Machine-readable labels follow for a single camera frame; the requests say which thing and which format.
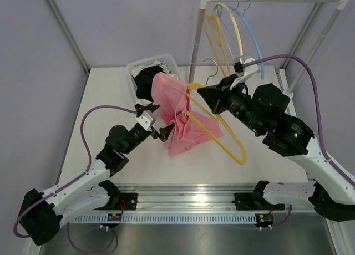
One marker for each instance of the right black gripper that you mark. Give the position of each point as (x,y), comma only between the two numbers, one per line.
(217,96)

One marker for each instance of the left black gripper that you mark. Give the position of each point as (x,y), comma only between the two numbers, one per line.
(163,132)

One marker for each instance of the pink t shirt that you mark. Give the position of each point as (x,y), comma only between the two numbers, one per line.
(171,95)

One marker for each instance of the black t shirt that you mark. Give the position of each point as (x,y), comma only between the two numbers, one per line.
(144,82)

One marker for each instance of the green and white t shirt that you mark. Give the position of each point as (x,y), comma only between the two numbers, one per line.
(163,66)

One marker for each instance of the yellow hanger front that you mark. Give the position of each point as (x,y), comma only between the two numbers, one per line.
(213,32)

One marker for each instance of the cream plastic hanger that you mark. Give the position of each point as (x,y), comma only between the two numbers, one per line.
(220,7)

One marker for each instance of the light blue hanger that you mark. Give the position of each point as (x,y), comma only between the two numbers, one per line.
(249,28)

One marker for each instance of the white printed t shirt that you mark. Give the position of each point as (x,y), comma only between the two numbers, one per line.
(143,102)

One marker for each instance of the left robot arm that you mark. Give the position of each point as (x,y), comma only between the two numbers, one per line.
(43,213)

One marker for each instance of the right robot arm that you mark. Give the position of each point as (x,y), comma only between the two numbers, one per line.
(331,194)

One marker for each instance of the white plastic basket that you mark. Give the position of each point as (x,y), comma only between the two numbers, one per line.
(135,67)

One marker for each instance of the metal clothes rack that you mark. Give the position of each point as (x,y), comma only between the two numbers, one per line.
(285,25)

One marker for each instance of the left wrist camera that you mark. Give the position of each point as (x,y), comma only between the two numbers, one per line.
(145,120)

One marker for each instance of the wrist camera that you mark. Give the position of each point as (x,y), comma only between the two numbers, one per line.
(243,73)
(145,120)

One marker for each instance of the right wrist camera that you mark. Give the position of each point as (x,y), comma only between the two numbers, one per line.
(243,73)

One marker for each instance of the aluminium mounting rail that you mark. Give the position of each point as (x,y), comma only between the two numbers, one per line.
(177,195)

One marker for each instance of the white slotted cable duct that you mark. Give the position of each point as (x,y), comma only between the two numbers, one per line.
(168,218)

